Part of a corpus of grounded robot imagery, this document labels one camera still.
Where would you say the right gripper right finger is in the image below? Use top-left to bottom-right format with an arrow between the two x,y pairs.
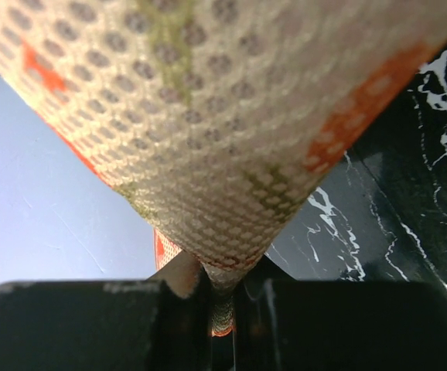
234,280 -> 447,370

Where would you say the pink mesh laundry bag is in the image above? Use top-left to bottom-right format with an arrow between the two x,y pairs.
0,1 -> 447,336

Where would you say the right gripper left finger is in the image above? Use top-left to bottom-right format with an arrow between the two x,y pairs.
0,281 -> 211,370

